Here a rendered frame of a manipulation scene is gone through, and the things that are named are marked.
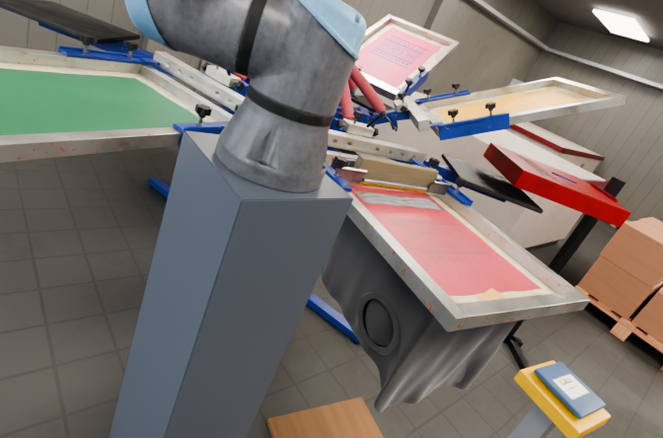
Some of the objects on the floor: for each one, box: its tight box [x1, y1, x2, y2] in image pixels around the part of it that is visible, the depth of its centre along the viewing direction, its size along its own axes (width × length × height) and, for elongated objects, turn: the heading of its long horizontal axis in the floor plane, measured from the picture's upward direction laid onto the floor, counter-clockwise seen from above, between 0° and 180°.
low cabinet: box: [505, 122, 605, 173], centre depth 767 cm, size 199×246×94 cm
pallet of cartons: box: [575, 217, 663, 370], centre depth 356 cm, size 99×139×82 cm
